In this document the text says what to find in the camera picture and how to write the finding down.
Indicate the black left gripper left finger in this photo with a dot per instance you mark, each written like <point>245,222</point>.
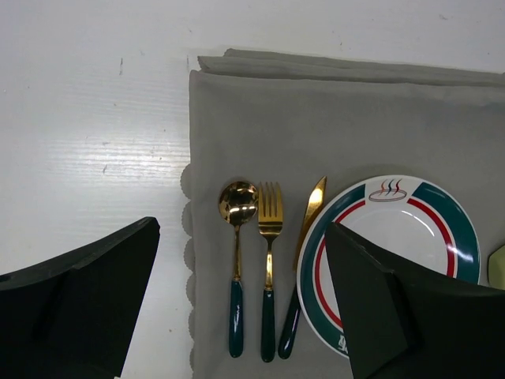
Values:
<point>73,316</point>

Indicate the pale green mug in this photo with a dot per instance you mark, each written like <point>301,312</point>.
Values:
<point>496,269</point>

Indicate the grey cloth placemat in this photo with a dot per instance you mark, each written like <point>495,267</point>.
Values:
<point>267,117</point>

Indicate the gold knife green handle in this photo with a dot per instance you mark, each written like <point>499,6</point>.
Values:
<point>314,206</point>

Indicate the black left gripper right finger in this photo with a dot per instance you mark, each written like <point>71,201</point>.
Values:
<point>403,320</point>

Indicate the gold spoon green handle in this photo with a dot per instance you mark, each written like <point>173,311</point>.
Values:
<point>238,204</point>

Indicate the white plate green red rim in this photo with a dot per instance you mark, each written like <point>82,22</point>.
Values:
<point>409,216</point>

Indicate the gold fork green handle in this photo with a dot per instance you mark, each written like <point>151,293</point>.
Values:
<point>270,222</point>

